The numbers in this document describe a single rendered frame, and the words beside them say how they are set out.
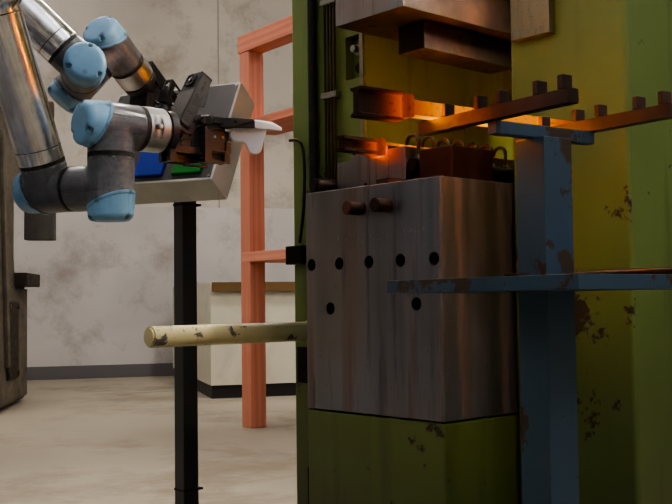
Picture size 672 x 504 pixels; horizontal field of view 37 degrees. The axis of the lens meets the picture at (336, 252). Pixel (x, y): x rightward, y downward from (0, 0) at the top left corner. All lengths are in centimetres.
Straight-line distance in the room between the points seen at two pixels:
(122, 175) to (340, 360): 64
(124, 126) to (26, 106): 16
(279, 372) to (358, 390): 547
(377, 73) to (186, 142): 72
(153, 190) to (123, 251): 742
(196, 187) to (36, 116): 66
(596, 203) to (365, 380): 55
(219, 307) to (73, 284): 264
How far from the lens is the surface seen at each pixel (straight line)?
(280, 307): 746
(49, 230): 752
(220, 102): 239
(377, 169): 206
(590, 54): 194
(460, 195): 190
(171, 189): 232
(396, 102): 155
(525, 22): 202
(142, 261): 977
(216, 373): 738
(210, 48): 1017
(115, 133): 166
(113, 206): 165
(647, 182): 191
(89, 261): 974
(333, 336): 206
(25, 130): 171
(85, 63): 191
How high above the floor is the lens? 69
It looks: 3 degrees up
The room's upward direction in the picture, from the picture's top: 1 degrees counter-clockwise
